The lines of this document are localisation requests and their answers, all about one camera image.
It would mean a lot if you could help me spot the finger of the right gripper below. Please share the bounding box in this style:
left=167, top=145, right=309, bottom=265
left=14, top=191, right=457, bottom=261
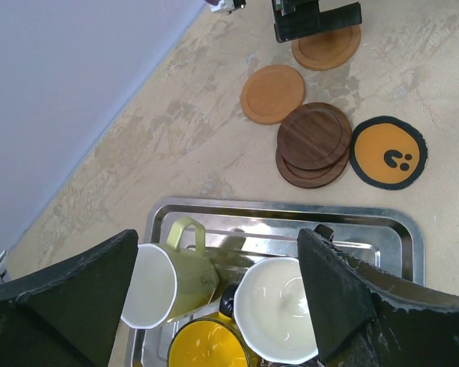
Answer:
left=320, top=2, right=363, bottom=31

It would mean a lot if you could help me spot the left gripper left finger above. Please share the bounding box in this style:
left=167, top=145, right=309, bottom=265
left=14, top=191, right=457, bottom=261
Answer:
left=0, top=229, right=138, bottom=366

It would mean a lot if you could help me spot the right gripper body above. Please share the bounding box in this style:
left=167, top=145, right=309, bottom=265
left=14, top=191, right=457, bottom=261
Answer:
left=272, top=0, right=321, bottom=43

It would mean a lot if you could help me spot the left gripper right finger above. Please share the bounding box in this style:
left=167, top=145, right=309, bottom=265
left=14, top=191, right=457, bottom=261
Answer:
left=297, top=228, right=459, bottom=366

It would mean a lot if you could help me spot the silver metal tray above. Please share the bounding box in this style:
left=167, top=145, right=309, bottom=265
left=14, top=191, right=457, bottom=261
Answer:
left=126, top=197, right=425, bottom=366

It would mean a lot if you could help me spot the dark wood coaster top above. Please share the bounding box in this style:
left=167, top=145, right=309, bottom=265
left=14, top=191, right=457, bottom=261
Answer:
left=277, top=102, right=352, bottom=171

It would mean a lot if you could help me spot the dark wood coaster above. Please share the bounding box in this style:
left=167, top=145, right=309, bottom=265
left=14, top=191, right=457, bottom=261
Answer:
left=275, top=151, right=349, bottom=189
left=277, top=102, right=352, bottom=171

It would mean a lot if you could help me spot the orange black face coaster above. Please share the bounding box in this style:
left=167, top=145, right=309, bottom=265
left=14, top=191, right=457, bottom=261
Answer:
left=350, top=115, right=428, bottom=190

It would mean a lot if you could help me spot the dark wood coaster bottom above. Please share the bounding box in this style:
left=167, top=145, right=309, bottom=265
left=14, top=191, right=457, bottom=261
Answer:
left=275, top=151, right=349, bottom=189

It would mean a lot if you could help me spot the black and white mug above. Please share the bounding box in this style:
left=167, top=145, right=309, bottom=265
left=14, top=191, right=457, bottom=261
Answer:
left=219, top=256, right=320, bottom=365

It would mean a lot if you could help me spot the green mug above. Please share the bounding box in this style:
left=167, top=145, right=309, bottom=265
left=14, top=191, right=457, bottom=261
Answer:
left=121, top=216, right=220, bottom=330

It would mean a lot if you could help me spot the yellow mug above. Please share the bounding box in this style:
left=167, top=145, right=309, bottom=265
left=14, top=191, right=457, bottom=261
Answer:
left=168, top=317, right=259, bottom=367

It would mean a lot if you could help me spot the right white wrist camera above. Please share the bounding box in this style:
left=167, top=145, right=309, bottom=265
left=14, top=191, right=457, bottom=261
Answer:
left=206, top=0, right=246, bottom=14

